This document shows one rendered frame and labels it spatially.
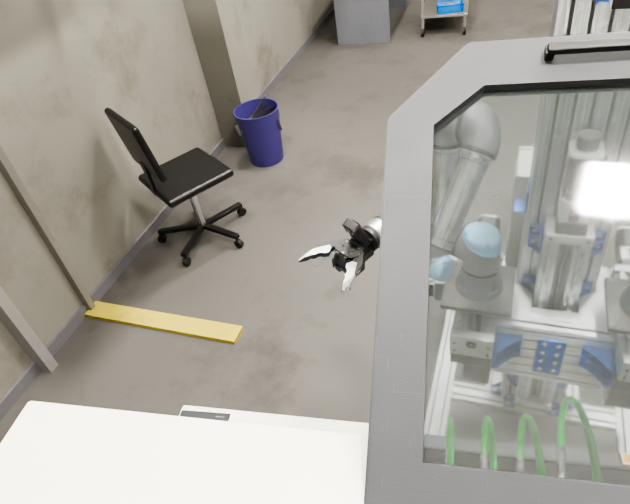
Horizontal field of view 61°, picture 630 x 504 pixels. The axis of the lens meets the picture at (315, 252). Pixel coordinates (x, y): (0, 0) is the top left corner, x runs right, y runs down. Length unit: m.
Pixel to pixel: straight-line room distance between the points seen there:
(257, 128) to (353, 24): 2.70
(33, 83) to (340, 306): 2.13
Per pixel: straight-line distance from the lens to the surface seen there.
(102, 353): 3.53
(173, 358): 3.29
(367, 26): 6.75
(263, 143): 4.51
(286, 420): 1.67
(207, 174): 3.65
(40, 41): 3.52
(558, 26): 1.56
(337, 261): 1.43
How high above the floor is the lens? 2.37
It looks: 41 degrees down
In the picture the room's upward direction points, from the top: 11 degrees counter-clockwise
